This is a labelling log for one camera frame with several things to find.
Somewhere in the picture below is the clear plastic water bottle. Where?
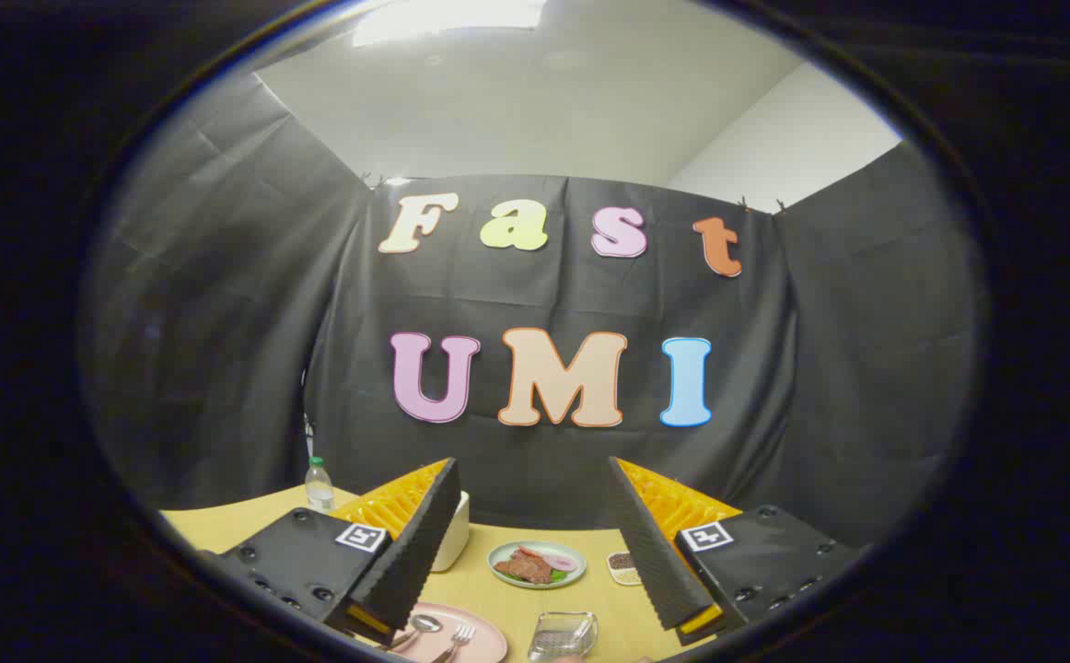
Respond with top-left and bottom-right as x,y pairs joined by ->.
305,457 -> 335,514

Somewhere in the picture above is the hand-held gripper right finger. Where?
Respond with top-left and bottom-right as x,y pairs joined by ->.
607,456 -> 867,646

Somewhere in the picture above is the cream white toaster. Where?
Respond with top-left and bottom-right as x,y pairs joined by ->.
429,491 -> 471,573

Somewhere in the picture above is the pale teal oval plate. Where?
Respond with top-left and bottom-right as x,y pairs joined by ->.
487,541 -> 587,590

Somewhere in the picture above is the metal spoon wooden handle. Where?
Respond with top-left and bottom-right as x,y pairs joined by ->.
386,614 -> 444,653

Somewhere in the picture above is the metal wire cutlery rack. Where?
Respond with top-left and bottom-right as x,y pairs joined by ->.
528,611 -> 599,662

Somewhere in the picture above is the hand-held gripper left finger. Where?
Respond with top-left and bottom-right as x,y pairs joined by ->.
196,458 -> 462,647

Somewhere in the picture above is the sliced meat food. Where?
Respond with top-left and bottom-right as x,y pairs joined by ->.
495,547 -> 556,585

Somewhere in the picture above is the metal fork wooden handle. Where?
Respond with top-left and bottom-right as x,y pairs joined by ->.
432,624 -> 477,663

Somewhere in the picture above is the large pink plate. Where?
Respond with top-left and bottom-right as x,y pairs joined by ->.
386,602 -> 509,663

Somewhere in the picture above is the ceiling light panel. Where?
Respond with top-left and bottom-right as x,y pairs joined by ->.
351,0 -> 550,47

